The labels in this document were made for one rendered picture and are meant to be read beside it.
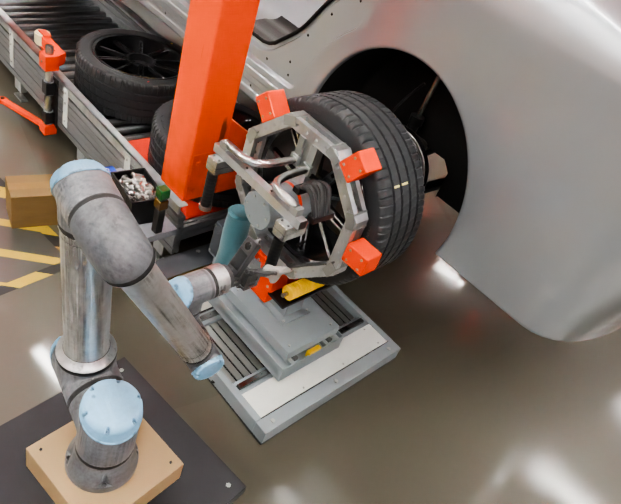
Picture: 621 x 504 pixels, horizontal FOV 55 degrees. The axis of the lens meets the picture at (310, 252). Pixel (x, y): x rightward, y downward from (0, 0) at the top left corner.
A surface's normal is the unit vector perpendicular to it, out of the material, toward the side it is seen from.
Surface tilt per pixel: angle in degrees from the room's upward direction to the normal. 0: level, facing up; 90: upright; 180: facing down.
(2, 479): 0
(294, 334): 0
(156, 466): 2
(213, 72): 90
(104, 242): 62
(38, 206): 90
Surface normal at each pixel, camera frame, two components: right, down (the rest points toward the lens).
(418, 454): 0.29, -0.73
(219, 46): 0.65, 0.62
